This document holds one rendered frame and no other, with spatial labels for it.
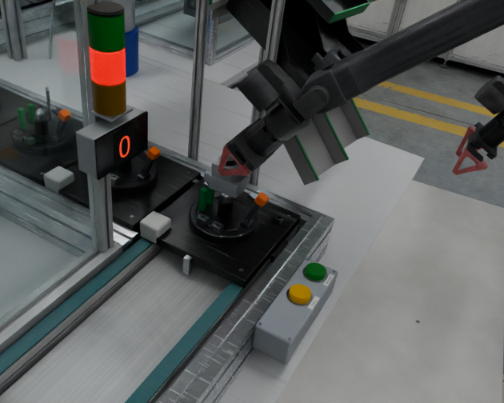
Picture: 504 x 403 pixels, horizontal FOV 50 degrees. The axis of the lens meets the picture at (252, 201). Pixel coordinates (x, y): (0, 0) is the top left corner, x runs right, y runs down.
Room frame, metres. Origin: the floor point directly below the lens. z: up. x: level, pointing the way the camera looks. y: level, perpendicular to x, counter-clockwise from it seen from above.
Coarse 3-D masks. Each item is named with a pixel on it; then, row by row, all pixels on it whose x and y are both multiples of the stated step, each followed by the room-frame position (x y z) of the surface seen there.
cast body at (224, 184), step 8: (216, 160) 0.87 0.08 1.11; (232, 160) 0.86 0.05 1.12; (216, 168) 0.85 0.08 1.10; (224, 168) 0.85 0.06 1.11; (232, 168) 0.85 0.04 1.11; (208, 176) 0.88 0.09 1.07; (216, 176) 0.85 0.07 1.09; (224, 176) 0.85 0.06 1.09; (232, 176) 0.84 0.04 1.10; (240, 176) 0.87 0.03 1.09; (216, 184) 0.85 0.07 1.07; (224, 184) 0.85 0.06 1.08; (232, 184) 0.84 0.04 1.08; (240, 184) 0.85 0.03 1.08; (224, 192) 0.84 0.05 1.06; (232, 192) 0.84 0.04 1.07; (240, 192) 0.85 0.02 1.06
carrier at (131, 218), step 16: (144, 160) 1.02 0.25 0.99; (160, 160) 1.05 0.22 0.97; (112, 176) 0.92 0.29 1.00; (128, 176) 0.95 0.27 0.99; (160, 176) 0.99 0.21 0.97; (176, 176) 1.00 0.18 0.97; (192, 176) 1.01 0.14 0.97; (112, 192) 0.90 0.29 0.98; (128, 192) 0.90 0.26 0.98; (144, 192) 0.92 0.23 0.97; (160, 192) 0.93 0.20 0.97; (176, 192) 0.94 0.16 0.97; (112, 208) 0.86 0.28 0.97; (128, 208) 0.86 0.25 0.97; (144, 208) 0.87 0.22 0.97; (160, 208) 0.89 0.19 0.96; (128, 224) 0.82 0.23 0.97
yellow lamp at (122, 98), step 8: (96, 88) 0.72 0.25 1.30; (104, 88) 0.72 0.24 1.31; (112, 88) 0.72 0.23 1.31; (120, 88) 0.73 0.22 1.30; (96, 96) 0.72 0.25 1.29; (104, 96) 0.71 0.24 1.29; (112, 96) 0.72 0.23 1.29; (120, 96) 0.73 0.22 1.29; (96, 104) 0.72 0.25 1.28; (104, 104) 0.71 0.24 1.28; (112, 104) 0.72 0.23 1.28; (120, 104) 0.73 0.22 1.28; (96, 112) 0.72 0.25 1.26; (104, 112) 0.71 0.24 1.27; (112, 112) 0.72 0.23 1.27; (120, 112) 0.73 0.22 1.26
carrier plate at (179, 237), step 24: (192, 192) 0.95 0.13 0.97; (216, 192) 0.96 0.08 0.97; (168, 216) 0.86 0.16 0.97; (264, 216) 0.90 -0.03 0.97; (288, 216) 0.91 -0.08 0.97; (168, 240) 0.78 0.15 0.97; (192, 240) 0.79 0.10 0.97; (264, 240) 0.83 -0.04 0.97; (216, 264) 0.74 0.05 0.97; (240, 264) 0.75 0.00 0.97
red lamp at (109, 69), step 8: (96, 56) 0.72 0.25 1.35; (104, 56) 0.72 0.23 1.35; (112, 56) 0.72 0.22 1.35; (120, 56) 0.73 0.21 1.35; (96, 64) 0.72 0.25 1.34; (104, 64) 0.72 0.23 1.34; (112, 64) 0.72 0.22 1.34; (120, 64) 0.73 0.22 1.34; (96, 72) 0.72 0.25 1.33; (104, 72) 0.72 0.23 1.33; (112, 72) 0.72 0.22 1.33; (120, 72) 0.73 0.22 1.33; (96, 80) 0.72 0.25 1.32; (104, 80) 0.72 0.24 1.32; (112, 80) 0.72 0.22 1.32; (120, 80) 0.73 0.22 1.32
